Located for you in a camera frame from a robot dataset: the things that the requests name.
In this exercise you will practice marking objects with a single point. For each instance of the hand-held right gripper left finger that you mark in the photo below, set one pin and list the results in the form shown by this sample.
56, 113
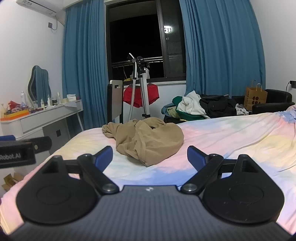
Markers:
105, 155

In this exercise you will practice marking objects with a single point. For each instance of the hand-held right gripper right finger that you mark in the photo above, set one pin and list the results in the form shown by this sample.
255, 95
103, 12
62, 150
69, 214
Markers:
196, 158

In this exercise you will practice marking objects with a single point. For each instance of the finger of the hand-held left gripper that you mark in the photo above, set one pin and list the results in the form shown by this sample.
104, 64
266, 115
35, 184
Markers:
42, 143

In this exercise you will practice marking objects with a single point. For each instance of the khaki pants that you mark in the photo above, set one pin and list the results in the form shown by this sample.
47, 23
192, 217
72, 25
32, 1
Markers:
148, 139

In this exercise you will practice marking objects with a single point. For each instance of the white dressing table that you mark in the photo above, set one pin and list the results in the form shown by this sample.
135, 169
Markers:
34, 121

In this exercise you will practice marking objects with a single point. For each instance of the cardboard box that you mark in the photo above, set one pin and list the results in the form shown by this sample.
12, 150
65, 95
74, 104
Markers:
9, 183

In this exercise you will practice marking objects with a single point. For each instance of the pastel bed sheet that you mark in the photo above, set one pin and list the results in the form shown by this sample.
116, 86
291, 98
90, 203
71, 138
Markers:
231, 139

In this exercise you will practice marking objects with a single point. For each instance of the white bottle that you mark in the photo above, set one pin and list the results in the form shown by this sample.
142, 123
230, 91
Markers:
58, 98

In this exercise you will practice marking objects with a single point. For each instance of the silver spray bottle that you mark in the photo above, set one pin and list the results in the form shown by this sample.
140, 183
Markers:
23, 97

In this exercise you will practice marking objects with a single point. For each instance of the yellow-green knit garment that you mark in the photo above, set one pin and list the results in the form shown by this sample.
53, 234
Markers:
172, 113

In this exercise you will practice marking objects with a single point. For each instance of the grey backed chair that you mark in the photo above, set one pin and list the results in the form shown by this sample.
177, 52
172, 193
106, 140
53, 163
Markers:
114, 104

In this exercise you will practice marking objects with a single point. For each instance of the white garment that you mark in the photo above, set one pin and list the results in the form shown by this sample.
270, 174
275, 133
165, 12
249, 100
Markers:
189, 104

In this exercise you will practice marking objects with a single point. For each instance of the white tissue box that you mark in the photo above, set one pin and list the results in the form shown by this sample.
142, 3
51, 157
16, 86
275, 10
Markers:
71, 97

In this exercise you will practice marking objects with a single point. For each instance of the black garment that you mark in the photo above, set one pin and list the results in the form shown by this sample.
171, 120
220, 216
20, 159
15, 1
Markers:
217, 106

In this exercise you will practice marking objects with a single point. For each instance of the wavy framed mirror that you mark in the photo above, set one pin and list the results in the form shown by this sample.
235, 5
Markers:
39, 85

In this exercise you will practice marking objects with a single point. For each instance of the green garment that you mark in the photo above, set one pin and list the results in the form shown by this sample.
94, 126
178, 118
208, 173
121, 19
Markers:
177, 100

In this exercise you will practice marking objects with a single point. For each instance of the patterned white cloth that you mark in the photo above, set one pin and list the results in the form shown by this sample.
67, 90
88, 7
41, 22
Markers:
241, 110

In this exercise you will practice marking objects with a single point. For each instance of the red cloth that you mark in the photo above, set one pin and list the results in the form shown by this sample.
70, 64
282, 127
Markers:
151, 95

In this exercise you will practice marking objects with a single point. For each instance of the brown paper bag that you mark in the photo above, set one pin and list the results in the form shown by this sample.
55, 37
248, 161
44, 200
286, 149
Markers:
254, 97

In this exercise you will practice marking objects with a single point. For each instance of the blue curtain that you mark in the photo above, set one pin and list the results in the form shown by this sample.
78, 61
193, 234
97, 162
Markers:
85, 69

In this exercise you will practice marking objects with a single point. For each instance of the black sofa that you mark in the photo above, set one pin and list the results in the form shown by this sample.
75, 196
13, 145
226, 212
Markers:
272, 103

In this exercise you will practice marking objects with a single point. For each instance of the dark framed window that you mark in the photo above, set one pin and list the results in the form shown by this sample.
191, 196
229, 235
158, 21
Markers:
138, 34

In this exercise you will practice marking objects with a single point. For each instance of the white air conditioner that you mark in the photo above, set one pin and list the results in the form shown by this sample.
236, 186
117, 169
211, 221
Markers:
34, 4

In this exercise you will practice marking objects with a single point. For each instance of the grey wall socket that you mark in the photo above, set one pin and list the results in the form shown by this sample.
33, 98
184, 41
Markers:
50, 25

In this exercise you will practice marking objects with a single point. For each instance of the black wall plug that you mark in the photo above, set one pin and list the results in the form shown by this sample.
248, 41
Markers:
293, 83

